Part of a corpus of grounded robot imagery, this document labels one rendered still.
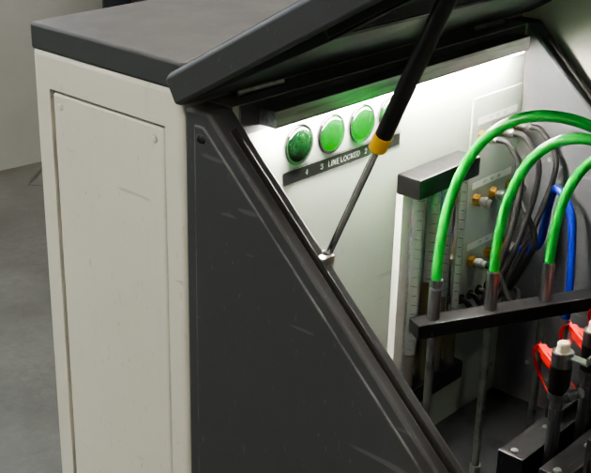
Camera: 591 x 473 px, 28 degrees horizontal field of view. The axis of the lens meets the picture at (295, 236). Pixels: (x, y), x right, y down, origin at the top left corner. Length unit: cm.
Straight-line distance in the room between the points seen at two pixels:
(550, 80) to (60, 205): 74
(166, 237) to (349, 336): 29
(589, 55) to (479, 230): 31
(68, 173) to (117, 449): 39
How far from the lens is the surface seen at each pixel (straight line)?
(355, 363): 125
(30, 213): 498
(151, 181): 140
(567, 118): 142
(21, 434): 347
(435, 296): 161
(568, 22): 182
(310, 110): 138
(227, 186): 131
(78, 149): 150
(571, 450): 161
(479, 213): 181
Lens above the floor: 183
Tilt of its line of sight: 23 degrees down
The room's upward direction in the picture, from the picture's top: 1 degrees clockwise
